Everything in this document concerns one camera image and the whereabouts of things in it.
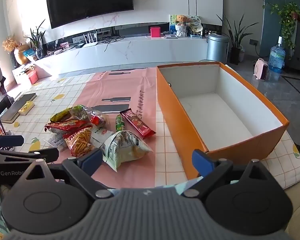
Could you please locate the small yellow box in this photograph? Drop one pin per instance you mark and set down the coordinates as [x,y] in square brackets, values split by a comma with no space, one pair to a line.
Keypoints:
[26,107]

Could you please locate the clear red hawthorn packet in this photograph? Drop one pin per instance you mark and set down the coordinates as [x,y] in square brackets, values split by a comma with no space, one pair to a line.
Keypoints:
[98,119]

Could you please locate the yellow wafer packet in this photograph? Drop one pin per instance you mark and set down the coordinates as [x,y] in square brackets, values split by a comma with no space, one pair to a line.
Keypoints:
[60,116]

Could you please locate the dark red bar packet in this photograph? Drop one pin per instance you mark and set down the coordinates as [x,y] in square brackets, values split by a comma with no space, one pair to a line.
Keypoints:
[137,125]

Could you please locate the wall socket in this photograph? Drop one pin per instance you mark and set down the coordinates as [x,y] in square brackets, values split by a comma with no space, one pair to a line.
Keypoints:
[253,41]

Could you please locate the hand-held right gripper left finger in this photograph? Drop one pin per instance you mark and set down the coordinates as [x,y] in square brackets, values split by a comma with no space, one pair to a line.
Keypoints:
[92,158]

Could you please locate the dried yellow flowers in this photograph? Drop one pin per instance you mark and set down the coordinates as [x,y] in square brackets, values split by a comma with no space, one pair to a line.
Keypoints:
[10,43]

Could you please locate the long red snack packet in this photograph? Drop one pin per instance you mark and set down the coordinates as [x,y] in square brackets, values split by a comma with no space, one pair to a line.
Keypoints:
[65,126]

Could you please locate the pink photo frame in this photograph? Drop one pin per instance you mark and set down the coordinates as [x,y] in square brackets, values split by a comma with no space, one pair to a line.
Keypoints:
[64,45]

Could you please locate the red cardboard box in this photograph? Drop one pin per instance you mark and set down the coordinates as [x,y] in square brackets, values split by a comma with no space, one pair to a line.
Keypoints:
[32,77]

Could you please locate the silver trash can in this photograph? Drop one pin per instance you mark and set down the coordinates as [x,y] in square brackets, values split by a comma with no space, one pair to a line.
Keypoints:
[217,47]

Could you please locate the blue water bottle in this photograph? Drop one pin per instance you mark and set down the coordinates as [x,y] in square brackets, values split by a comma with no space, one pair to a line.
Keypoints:
[277,56]

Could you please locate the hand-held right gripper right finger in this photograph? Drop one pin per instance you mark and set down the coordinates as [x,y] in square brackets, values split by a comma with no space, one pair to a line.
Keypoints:
[201,158]

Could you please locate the potted snake plant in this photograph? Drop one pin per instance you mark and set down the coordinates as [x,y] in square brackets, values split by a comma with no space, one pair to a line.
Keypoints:
[236,40]

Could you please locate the golden vase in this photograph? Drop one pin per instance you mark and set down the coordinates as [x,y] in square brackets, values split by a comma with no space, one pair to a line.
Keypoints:
[21,55]

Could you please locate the black flat television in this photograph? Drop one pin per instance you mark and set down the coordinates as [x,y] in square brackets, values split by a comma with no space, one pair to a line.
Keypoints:
[90,1]

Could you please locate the white flat device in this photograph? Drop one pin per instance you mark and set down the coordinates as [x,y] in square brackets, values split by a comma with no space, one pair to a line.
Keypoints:
[171,36]

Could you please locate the black book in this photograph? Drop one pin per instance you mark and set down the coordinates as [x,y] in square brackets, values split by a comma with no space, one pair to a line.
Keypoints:
[17,106]

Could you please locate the green clear nut-ball packet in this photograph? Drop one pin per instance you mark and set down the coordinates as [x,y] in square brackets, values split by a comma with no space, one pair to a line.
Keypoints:
[78,111]

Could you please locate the pink bottle-print table runner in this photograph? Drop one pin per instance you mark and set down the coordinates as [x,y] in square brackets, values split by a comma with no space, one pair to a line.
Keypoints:
[130,90]

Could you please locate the grey foil packet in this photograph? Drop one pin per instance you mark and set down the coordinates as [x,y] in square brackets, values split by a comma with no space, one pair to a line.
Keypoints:
[100,135]

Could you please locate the small pink heater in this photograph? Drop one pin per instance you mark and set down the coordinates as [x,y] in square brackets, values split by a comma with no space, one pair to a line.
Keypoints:
[261,69]

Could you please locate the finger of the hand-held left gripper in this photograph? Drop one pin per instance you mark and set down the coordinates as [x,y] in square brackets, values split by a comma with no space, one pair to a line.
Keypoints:
[10,140]
[45,153]

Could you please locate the red yellow fries packet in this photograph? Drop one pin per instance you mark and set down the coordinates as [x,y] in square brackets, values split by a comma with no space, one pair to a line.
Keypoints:
[78,142]

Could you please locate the potted pothos plant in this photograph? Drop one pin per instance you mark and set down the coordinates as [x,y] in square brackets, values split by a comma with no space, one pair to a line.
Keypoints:
[287,17]

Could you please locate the clear white-ball candy packet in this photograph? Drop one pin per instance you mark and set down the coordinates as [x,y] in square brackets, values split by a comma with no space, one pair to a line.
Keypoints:
[55,141]

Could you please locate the white cardboard box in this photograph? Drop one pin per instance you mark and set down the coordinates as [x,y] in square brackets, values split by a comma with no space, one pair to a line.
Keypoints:
[17,73]

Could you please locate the small red box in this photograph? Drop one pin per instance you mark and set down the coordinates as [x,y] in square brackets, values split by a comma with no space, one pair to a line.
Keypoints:
[155,32]

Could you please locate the potted orchid plant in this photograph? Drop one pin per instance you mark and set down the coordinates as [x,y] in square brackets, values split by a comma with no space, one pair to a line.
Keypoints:
[37,38]

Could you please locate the white router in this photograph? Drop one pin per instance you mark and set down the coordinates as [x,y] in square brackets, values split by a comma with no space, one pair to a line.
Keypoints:
[90,40]

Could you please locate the orange cardboard box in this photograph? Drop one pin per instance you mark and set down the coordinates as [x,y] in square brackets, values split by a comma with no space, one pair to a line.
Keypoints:
[180,120]

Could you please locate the teddy bear bouquet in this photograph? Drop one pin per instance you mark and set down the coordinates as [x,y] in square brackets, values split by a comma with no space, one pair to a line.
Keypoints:
[181,26]

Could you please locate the blue picture card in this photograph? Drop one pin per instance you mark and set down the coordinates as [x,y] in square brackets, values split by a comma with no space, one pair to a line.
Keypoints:
[172,23]

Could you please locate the round printed fan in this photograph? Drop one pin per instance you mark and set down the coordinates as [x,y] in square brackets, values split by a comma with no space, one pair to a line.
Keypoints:
[193,22]

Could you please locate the green sausage stick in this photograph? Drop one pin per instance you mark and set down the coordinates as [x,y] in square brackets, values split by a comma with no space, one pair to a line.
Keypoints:
[120,123]

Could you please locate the white marble television cabinet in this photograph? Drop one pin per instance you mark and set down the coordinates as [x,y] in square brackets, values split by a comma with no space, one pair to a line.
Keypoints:
[130,50]

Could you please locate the silver chips bag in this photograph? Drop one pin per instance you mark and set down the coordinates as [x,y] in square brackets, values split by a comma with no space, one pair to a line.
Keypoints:
[122,150]

